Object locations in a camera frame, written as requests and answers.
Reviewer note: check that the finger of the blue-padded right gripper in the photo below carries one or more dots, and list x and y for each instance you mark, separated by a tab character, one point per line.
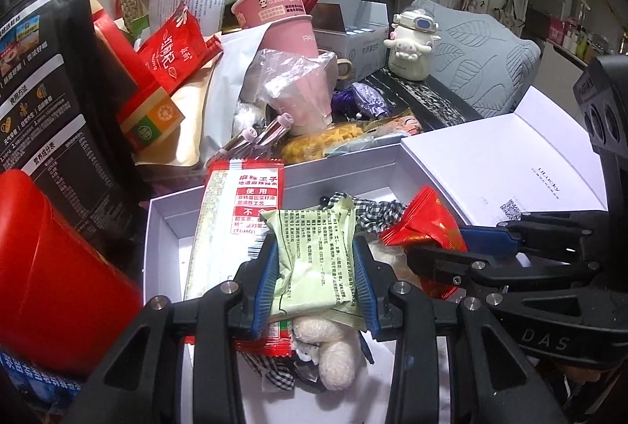
495	239
456	269

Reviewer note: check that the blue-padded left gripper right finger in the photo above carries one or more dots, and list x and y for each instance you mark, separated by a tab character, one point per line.
493	381

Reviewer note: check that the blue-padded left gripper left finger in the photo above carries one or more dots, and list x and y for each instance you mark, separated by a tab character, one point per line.
139	380

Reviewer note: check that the red snack packet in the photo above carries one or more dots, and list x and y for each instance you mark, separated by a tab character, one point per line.
425	222

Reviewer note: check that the checkered cloth plush doll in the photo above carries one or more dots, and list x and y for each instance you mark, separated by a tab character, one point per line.
319	353

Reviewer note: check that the green tea sachet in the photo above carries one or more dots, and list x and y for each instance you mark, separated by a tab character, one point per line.
315	263

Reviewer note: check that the red white long sachet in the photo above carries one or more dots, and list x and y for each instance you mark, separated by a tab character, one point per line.
229	230

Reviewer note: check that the blue effervescent tablet tube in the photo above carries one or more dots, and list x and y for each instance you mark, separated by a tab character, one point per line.
41	390

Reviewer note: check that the red cylindrical canister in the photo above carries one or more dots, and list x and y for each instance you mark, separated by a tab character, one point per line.
62	304

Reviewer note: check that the white open gift box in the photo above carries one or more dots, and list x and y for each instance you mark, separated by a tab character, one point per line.
536	158

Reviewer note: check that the light blue cushioned chair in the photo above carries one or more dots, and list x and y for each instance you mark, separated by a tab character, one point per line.
480	60

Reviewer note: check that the white pig figurine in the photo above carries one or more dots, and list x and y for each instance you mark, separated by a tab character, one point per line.
411	44

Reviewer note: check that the black coffee bag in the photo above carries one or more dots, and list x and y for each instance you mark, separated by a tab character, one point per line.
58	122

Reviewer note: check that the white small cardboard box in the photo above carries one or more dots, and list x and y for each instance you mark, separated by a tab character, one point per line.
353	30

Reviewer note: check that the red tea packet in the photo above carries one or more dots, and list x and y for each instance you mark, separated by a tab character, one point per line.
178	49

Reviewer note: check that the pink paper cups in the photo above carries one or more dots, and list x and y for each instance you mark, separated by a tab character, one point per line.
290	30

